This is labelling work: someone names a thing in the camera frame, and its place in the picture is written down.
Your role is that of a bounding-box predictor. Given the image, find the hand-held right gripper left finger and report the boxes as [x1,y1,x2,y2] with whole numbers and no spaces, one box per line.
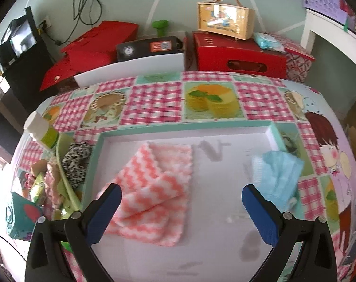
[25,183,122,282]

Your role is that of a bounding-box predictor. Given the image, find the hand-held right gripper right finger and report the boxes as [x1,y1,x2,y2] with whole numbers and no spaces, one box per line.
[242,184,338,282]

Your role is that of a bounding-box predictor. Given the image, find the white tray with teal rim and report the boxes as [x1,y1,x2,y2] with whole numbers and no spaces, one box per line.
[78,121,302,282]

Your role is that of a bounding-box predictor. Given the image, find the pink white wavy cloth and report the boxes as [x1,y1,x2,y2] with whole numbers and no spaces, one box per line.
[96,142,194,247]

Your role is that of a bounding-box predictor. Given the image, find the leopard print scrunchie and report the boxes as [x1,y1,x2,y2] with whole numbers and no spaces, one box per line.
[61,142,92,188]

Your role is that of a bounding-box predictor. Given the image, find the blue face mask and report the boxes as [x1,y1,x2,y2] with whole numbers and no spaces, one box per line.
[251,150,305,212]

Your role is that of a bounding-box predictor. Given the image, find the teal pouch with red heart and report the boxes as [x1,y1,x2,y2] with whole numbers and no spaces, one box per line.
[6,192,45,240]

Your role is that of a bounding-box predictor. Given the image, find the white bottle with green label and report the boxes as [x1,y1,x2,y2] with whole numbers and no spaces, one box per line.
[23,111,60,150]

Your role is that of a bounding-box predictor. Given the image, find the printed checkered tablecloth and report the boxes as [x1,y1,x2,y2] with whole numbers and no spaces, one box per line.
[8,71,356,282]

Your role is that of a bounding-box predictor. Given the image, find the cardboard boxes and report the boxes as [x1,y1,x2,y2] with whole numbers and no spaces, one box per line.
[342,98,356,165]

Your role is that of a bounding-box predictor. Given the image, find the red box with gold clasp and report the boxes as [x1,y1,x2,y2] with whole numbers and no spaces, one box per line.
[39,55,80,92]

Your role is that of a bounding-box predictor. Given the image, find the black cabinet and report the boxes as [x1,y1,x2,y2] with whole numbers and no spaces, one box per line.
[3,6,55,115]

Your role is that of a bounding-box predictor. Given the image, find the red patterned gift box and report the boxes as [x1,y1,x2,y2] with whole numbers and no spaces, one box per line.
[272,34,316,83]

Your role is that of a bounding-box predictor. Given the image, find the black box with orange label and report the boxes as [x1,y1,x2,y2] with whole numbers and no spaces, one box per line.
[116,36,186,63]

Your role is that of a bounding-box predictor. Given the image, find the red flat box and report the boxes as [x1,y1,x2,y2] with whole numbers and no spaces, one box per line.
[61,20,139,65]

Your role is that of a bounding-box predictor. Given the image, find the blue wet wipes packet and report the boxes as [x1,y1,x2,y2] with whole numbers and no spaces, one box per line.
[253,32,285,50]

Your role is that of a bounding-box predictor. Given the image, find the green dumbbell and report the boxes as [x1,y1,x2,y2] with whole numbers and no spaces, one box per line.
[152,20,169,37]

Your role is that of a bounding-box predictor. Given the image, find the black monitor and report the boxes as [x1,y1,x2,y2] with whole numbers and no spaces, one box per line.
[0,19,38,69]

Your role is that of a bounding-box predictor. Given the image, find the red carton with handle cutout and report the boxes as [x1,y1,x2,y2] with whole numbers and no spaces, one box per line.
[192,31,288,78]

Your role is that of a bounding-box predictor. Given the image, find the black power cord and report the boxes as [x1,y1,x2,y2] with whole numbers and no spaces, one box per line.
[43,20,78,47]

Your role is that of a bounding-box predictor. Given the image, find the white shelf frame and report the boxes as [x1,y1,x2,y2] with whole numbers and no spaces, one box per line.
[301,8,356,94]

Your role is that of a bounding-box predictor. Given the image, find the tan case with handle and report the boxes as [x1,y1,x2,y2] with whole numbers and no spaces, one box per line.
[197,0,256,40]

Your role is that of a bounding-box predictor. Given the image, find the black hanging cable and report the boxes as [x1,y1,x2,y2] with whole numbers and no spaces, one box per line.
[73,0,102,25]

